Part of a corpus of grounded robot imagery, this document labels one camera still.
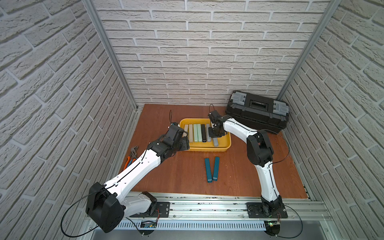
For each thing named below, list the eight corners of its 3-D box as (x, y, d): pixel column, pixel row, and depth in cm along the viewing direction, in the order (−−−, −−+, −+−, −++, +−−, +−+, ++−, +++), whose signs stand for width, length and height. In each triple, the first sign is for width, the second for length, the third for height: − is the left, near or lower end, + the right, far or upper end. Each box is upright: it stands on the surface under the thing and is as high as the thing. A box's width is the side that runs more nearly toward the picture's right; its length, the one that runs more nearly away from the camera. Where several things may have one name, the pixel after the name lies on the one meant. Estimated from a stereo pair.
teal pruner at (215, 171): (212, 180, 86) (212, 178, 83) (214, 158, 95) (214, 156, 92) (217, 181, 86) (218, 179, 83) (218, 159, 94) (219, 157, 92)
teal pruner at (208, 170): (207, 183, 84) (207, 181, 82) (204, 159, 93) (204, 158, 91) (212, 182, 84) (212, 181, 82) (208, 159, 93) (208, 158, 91)
